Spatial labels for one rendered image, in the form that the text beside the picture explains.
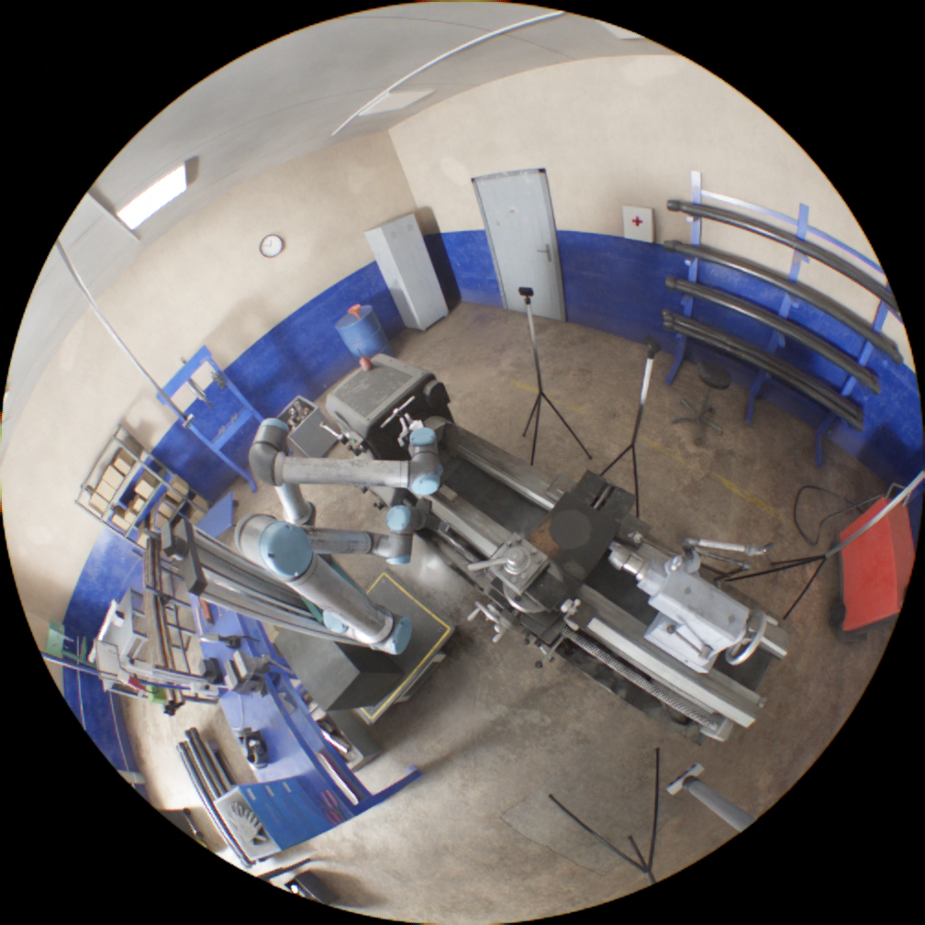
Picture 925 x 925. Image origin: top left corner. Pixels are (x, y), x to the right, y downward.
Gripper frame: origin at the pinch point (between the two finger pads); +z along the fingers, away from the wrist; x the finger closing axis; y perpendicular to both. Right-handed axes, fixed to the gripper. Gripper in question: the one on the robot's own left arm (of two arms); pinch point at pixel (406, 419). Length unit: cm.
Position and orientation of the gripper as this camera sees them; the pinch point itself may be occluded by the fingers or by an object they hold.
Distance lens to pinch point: 139.9
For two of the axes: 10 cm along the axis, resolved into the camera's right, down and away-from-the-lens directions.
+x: 7.8, -6.0, -1.8
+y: 4.8, 3.7, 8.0
